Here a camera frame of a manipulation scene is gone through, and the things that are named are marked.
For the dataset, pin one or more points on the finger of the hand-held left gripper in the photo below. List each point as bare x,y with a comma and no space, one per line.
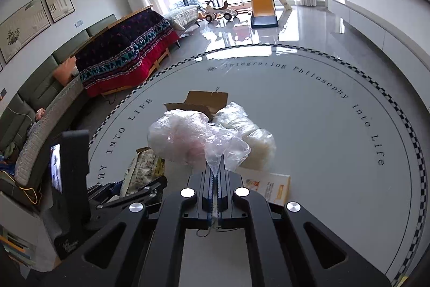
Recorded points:
104,191
144,191

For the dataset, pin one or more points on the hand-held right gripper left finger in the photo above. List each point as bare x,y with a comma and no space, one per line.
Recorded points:
209,179

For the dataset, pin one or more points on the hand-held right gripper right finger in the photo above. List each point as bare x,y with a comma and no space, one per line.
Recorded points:
222,179

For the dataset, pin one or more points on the beige printed snack bag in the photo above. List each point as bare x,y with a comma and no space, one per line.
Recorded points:
144,166

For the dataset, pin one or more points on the clear thin plastic bag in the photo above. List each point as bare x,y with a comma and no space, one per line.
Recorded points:
181,135

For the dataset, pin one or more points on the brown cardboard box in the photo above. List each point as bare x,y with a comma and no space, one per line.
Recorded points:
205,100

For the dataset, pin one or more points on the crumpled clear plastic container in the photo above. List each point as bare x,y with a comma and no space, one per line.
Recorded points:
255,142

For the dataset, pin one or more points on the white orange flat carton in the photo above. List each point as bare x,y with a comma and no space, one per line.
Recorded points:
272,187

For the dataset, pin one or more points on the grey quilted sofa cover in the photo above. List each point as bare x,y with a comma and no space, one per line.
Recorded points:
50,125

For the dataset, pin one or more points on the white side cabinet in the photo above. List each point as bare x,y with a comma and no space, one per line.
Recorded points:
27,226

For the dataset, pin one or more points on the pink soft toy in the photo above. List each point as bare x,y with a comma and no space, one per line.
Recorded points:
40,114

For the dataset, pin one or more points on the green sofa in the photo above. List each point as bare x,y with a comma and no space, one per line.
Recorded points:
37,85

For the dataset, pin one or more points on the orange cushion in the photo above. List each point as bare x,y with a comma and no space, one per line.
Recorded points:
65,71

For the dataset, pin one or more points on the navy red printed blanket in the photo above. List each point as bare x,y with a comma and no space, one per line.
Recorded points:
127,51

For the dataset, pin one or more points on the grey patterned cushion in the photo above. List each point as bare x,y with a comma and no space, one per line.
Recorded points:
181,16

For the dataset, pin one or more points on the white ride-on toy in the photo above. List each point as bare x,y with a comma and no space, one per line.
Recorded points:
218,13

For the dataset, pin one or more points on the wooden drying rack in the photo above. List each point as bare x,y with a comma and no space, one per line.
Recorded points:
141,9

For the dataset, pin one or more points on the white low cabinet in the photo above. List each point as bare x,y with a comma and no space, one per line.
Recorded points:
386,28

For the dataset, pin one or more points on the wall switch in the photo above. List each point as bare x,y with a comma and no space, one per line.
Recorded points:
79,23

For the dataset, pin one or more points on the large framed wall picture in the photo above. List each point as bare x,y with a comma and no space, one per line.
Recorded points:
23,28

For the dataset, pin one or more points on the small framed wall picture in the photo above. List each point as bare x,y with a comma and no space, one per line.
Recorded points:
58,3

